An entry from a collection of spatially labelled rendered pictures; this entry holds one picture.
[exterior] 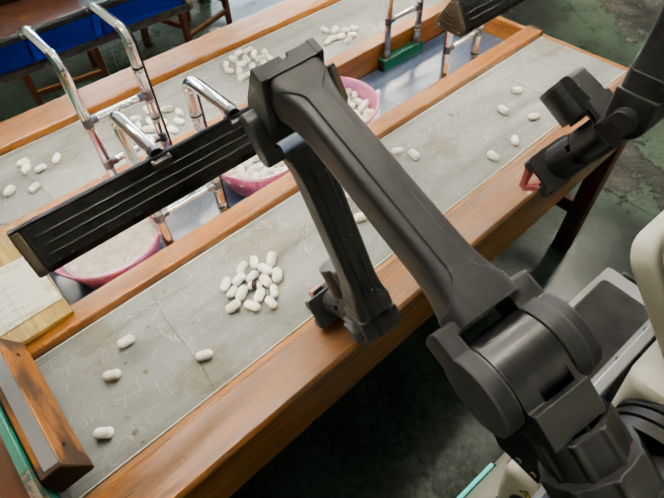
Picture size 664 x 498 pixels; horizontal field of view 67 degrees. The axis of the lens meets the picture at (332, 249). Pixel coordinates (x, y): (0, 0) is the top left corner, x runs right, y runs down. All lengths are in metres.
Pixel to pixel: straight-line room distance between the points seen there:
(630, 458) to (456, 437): 1.31
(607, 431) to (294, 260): 0.81
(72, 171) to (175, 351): 0.66
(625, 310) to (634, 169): 2.01
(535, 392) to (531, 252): 1.80
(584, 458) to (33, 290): 1.05
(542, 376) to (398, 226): 0.17
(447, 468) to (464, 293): 1.31
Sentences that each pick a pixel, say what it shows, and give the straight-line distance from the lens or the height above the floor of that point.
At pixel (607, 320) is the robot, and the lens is 0.76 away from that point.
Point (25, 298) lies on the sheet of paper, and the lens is 1.21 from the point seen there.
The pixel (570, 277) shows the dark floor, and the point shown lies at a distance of 2.18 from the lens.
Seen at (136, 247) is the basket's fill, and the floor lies 0.74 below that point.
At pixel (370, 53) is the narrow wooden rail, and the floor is 0.75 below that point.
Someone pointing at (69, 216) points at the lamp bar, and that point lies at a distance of 0.83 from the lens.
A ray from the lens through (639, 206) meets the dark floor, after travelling 2.58.
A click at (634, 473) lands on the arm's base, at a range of 0.45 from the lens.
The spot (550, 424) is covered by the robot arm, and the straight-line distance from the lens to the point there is 0.42.
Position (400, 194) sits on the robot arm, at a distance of 0.45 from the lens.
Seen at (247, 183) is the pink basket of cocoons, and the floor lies 0.75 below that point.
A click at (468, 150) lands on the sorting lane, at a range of 1.41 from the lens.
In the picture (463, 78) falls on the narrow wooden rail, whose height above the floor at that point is 0.76.
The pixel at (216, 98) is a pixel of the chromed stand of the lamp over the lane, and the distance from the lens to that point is 0.93.
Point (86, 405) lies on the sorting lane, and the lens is 1.07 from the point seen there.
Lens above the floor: 1.62
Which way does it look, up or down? 51 degrees down
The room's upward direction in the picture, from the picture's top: 3 degrees counter-clockwise
